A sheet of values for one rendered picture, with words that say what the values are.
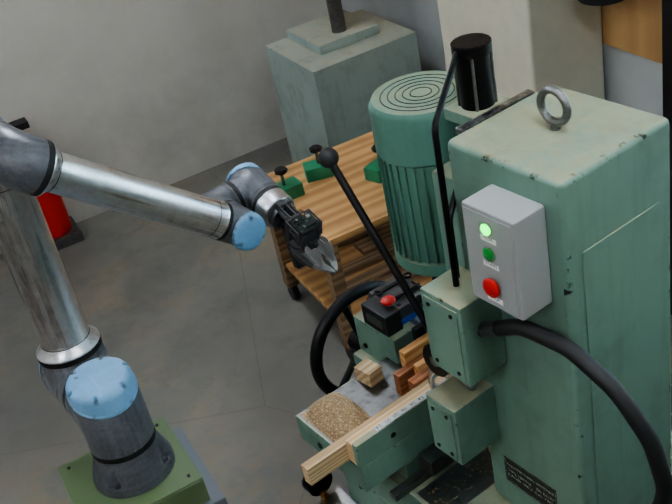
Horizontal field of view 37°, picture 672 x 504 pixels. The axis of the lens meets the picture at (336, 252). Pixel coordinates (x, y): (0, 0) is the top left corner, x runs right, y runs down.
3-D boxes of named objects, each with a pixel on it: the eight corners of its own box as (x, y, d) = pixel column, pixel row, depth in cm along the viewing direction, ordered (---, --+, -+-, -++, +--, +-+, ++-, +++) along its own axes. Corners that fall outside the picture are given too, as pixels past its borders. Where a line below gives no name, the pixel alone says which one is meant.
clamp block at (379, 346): (410, 316, 217) (404, 282, 213) (452, 341, 208) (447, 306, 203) (358, 349, 211) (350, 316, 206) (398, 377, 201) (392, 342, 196)
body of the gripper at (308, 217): (298, 237, 228) (268, 206, 234) (298, 261, 234) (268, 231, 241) (325, 222, 231) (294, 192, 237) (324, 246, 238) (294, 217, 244)
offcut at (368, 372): (371, 388, 195) (368, 375, 194) (356, 379, 198) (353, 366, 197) (384, 378, 197) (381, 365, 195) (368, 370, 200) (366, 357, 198)
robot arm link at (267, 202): (255, 223, 243) (287, 206, 247) (267, 235, 241) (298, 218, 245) (254, 198, 236) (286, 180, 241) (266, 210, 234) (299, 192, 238)
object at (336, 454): (538, 319, 203) (537, 304, 201) (546, 323, 202) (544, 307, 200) (305, 480, 178) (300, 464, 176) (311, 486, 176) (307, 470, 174)
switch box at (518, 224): (502, 276, 146) (491, 182, 138) (553, 302, 139) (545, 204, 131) (472, 296, 144) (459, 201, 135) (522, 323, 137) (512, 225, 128)
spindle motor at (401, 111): (447, 213, 188) (425, 60, 171) (515, 245, 175) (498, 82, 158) (376, 255, 180) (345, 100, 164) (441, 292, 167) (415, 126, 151)
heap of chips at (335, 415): (336, 391, 196) (333, 377, 194) (381, 424, 186) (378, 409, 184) (300, 415, 193) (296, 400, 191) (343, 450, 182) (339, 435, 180)
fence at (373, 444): (583, 306, 204) (581, 285, 201) (589, 309, 203) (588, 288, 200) (356, 465, 179) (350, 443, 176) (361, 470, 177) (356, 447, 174)
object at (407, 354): (463, 340, 202) (459, 311, 198) (469, 344, 201) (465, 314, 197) (404, 380, 195) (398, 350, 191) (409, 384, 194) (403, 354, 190)
